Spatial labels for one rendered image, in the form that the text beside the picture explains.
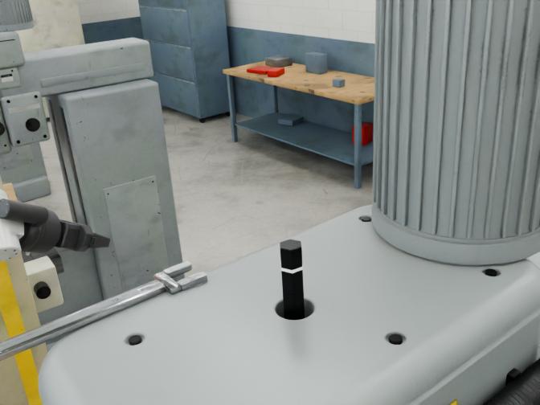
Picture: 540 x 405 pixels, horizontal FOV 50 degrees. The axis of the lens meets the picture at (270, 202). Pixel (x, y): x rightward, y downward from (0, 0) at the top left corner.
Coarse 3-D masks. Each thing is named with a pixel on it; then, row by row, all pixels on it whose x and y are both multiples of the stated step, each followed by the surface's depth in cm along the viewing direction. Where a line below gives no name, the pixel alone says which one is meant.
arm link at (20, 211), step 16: (0, 208) 99; (16, 208) 99; (32, 208) 103; (0, 224) 100; (16, 224) 103; (32, 224) 106; (0, 240) 99; (16, 240) 101; (32, 240) 106; (0, 256) 101
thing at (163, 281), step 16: (160, 272) 60; (176, 272) 60; (144, 288) 57; (160, 288) 57; (176, 288) 57; (96, 304) 55; (112, 304) 55; (128, 304) 55; (64, 320) 53; (80, 320) 53; (96, 320) 54; (16, 336) 51; (32, 336) 51; (48, 336) 51; (0, 352) 49; (16, 352) 50
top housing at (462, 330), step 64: (256, 256) 63; (320, 256) 62; (384, 256) 62; (128, 320) 54; (192, 320) 53; (256, 320) 53; (320, 320) 52; (384, 320) 52; (448, 320) 51; (512, 320) 54; (64, 384) 46; (128, 384) 46; (192, 384) 45; (256, 384) 45; (320, 384) 45; (384, 384) 45; (448, 384) 50
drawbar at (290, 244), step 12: (288, 240) 52; (288, 252) 50; (300, 252) 51; (288, 264) 51; (300, 264) 51; (288, 276) 52; (300, 276) 52; (288, 288) 52; (300, 288) 52; (288, 300) 53; (300, 300) 53; (288, 312) 53; (300, 312) 53
